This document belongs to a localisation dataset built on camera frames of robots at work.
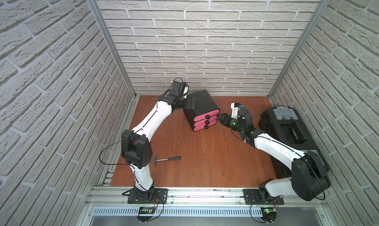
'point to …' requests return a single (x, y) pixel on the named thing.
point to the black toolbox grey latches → (284, 125)
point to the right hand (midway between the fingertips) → (219, 115)
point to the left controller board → (145, 210)
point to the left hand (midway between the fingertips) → (191, 100)
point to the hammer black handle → (155, 159)
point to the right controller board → (269, 214)
